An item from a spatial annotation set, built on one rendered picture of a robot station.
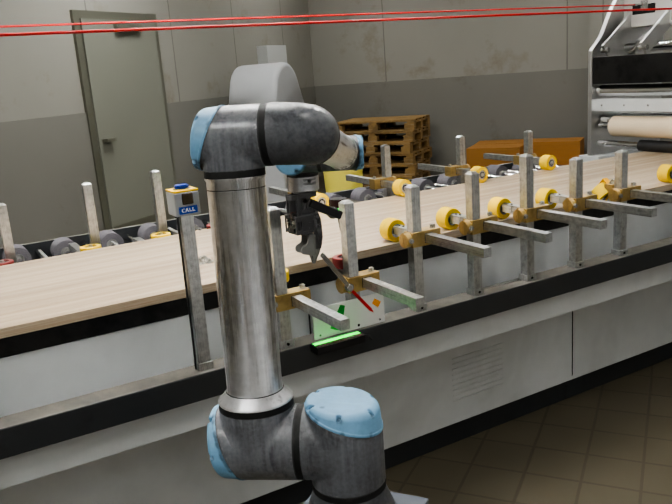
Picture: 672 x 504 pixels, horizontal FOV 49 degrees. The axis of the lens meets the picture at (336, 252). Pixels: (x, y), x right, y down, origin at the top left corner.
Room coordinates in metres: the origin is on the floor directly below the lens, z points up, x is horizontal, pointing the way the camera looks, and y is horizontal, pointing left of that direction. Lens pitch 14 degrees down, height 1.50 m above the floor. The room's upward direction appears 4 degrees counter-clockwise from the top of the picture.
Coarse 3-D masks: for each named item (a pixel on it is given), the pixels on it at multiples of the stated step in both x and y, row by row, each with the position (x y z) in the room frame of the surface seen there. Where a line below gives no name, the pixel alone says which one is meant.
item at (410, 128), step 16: (352, 128) 9.83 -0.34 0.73; (368, 128) 9.37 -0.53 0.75; (384, 128) 9.62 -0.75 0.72; (400, 128) 9.53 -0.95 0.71; (416, 128) 9.43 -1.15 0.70; (368, 144) 9.38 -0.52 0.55; (384, 144) 9.28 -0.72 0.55; (400, 144) 9.18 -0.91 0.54; (416, 144) 9.42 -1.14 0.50; (368, 160) 9.76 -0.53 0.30; (400, 160) 9.55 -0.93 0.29; (416, 160) 9.44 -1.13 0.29; (368, 176) 9.39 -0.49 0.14; (400, 176) 9.20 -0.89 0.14; (416, 176) 9.26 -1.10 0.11
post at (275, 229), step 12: (276, 216) 2.07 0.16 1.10; (276, 228) 2.07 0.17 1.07; (276, 240) 2.07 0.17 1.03; (276, 252) 2.07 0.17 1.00; (276, 264) 2.07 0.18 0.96; (276, 276) 2.07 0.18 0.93; (276, 288) 2.07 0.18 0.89; (276, 312) 2.08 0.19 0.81; (288, 312) 2.08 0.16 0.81; (288, 324) 2.08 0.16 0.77; (288, 336) 2.08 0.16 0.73
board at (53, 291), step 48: (432, 192) 3.44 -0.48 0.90; (480, 192) 3.34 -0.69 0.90; (144, 240) 2.84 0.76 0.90; (288, 240) 2.64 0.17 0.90; (336, 240) 2.58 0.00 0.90; (384, 240) 2.53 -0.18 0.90; (0, 288) 2.26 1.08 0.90; (48, 288) 2.22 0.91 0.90; (96, 288) 2.18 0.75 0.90; (144, 288) 2.13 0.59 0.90; (0, 336) 1.85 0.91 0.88
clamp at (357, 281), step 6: (366, 270) 2.25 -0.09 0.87; (354, 276) 2.19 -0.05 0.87; (360, 276) 2.20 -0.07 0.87; (366, 276) 2.21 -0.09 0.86; (372, 276) 2.22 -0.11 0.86; (378, 276) 2.23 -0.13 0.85; (336, 282) 2.20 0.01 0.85; (342, 282) 2.17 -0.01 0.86; (348, 282) 2.18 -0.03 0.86; (354, 282) 2.19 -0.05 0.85; (360, 282) 2.20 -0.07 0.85; (342, 288) 2.17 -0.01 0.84; (354, 288) 2.18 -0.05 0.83; (360, 288) 2.20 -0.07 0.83
